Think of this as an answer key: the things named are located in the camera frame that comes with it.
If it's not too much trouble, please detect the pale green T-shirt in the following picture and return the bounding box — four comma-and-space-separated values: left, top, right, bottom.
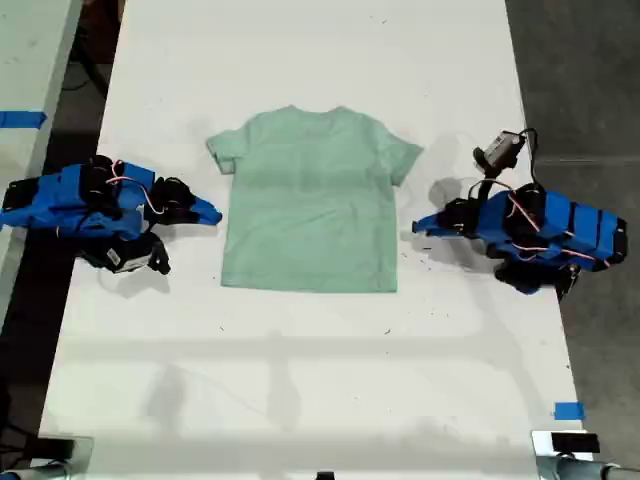
205, 104, 425, 294

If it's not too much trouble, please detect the long blue tape strip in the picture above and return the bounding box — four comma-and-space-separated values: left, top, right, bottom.
0, 110, 49, 131

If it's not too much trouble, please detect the grey side table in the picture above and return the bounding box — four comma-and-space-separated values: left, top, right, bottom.
0, 0, 85, 326

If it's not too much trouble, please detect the short blue tape strip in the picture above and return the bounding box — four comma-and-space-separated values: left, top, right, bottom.
553, 401, 586, 422

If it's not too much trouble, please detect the small black box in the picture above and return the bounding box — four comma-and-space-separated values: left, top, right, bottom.
33, 436, 77, 460
550, 432, 601, 454

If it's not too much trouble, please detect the black camera stalk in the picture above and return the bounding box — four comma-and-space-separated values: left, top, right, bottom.
468, 167, 502, 202

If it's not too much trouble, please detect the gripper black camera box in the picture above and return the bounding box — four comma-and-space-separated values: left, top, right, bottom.
82, 232, 172, 276

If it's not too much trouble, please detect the gripper grey camera box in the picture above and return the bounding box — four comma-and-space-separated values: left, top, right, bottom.
472, 130, 525, 175

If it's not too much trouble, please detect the black camera cable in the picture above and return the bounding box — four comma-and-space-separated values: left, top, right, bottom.
517, 127, 541, 187

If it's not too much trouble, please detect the black floor cable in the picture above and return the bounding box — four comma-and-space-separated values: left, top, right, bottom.
62, 47, 114, 101

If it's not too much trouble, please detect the metal table bracket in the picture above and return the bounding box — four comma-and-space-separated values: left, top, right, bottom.
9, 435, 96, 480
530, 429, 640, 480

